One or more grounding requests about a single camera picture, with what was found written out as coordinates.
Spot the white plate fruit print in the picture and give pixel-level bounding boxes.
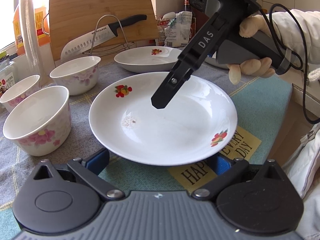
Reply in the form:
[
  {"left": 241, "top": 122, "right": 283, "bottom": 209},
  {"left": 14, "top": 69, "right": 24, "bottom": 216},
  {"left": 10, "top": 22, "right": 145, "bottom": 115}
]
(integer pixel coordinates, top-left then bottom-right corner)
[
  {"left": 114, "top": 46, "right": 181, "bottom": 74},
  {"left": 89, "top": 72, "right": 238, "bottom": 166}
]

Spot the white sleeve forearm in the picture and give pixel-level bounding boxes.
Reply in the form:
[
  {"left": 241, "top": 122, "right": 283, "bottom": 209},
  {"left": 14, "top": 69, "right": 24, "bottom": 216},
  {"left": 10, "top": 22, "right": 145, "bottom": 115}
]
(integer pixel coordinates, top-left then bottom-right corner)
[{"left": 272, "top": 9, "right": 320, "bottom": 64}]

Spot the right gloved hand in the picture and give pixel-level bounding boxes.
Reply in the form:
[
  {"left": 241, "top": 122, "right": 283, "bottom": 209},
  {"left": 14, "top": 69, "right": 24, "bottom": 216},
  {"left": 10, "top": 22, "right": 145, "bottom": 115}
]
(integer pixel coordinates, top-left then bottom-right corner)
[{"left": 228, "top": 15, "right": 275, "bottom": 85}]

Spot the dark soy sauce bottle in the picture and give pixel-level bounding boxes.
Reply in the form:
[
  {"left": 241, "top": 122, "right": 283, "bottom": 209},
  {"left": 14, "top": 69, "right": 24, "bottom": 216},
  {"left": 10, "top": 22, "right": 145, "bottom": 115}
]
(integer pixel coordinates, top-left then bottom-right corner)
[{"left": 184, "top": 0, "right": 192, "bottom": 12}]

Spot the white plastic food bag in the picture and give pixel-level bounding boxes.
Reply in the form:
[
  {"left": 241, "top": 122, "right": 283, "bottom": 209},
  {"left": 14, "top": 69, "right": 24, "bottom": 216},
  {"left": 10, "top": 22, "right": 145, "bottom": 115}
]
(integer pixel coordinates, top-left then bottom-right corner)
[{"left": 157, "top": 11, "right": 192, "bottom": 48}]

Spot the grey checked table mat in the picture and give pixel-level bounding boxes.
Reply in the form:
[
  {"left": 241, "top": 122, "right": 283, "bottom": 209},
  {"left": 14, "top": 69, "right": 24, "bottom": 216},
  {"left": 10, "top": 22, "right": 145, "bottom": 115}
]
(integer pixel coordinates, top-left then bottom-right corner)
[{"left": 1, "top": 63, "right": 292, "bottom": 239}]

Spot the bamboo cutting board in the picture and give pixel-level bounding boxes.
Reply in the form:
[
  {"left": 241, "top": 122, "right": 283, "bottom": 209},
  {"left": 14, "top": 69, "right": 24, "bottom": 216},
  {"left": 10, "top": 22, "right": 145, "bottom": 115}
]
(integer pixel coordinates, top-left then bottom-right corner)
[{"left": 49, "top": 0, "right": 159, "bottom": 61}]

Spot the glass jar green lid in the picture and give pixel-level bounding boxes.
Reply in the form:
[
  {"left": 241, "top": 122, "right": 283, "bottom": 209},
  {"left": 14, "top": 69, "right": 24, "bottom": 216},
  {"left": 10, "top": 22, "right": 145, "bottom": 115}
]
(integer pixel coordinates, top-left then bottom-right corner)
[{"left": 0, "top": 50, "right": 18, "bottom": 96}]

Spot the orange oil bottle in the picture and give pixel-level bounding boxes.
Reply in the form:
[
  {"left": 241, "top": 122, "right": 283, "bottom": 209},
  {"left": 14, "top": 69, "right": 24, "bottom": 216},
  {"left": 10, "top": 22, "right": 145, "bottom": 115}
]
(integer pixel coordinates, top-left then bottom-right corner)
[{"left": 12, "top": 6, "right": 50, "bottom": 56}]

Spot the plastic wrap roll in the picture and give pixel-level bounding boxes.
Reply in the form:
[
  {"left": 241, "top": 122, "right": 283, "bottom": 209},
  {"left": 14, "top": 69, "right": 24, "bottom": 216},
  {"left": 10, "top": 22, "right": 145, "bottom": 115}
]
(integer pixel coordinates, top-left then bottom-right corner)
[{"left": 18, "top": 0, "right": 47, "bottom": 86}]

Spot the metal wire rack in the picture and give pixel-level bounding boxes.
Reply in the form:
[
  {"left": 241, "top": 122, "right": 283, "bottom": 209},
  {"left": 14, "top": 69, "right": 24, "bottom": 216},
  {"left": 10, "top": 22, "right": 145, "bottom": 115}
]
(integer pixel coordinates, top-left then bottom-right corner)
[{"left": 81, "top": 14, "right": 141, "bottom": 54}]

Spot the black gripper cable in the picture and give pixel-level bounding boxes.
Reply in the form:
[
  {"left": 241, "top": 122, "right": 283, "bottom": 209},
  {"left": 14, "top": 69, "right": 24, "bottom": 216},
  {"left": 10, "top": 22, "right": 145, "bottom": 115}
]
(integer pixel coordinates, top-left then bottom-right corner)
[{"left": 260, "top": 3, "right": 320, "bottom": 125}]

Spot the santoku knife black handle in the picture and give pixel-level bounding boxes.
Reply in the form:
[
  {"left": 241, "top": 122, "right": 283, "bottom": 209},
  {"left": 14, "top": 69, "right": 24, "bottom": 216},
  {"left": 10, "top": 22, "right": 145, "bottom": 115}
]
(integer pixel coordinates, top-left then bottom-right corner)
[{"left": 60, "top": 14, "right": 147, "bottom": 62}]

